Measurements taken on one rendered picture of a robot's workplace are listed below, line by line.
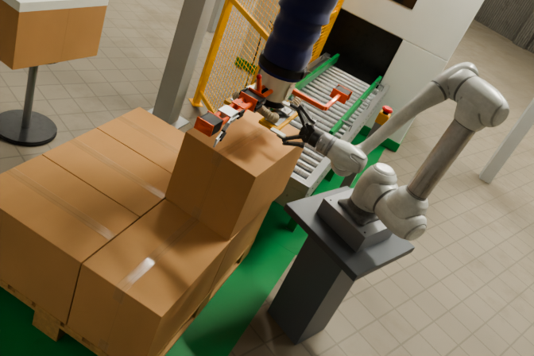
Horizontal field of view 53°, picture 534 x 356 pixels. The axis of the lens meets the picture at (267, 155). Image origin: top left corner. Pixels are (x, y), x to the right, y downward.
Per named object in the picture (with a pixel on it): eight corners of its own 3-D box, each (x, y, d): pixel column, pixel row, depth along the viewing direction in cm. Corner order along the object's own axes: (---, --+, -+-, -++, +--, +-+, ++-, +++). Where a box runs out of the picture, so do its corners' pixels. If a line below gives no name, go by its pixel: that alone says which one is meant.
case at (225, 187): (226, 156, 314) (249, 99, 294) (282, 192, 304) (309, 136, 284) (164, 196, 265) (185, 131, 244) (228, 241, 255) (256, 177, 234)
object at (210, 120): (204, 121, 206) (208, 110, 203) (220, 129, 205) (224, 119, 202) (193, 127, 199) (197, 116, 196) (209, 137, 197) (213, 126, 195)
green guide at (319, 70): (326, 57, 518) (330, 48, 514) (336, 62, 516) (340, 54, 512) (260, 104, 384) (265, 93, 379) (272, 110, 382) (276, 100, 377)
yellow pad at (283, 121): (286, 102, 270) (289, 94, 268) (303, 111, 268) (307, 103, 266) (257, 122, 242) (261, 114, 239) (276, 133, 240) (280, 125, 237)
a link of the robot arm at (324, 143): (323, 160, 218) (311, 152, 219) (330, 152, 226) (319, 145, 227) (332, 142, 213) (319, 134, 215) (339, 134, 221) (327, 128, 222)
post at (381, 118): (319, 223, 388) (381, 109, 337) (327, 228, 386) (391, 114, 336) (316, 227, 382) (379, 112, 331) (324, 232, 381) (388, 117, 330)
